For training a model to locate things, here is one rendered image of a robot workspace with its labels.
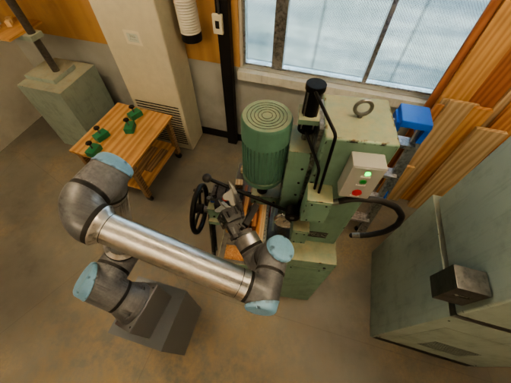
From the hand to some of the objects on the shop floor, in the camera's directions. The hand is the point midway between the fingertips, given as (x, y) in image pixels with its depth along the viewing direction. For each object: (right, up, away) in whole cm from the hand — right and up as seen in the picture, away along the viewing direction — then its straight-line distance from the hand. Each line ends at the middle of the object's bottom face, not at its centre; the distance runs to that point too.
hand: (224, 189), depth 102 cm
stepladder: (+96, -29, +128) cm, 163 cm away
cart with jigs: (-100, +20, +158) cm, 188 cm away
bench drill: (-166, +65, +188) cm, 259 cm away
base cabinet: (+26, -61, +104) cm, 124 cm away
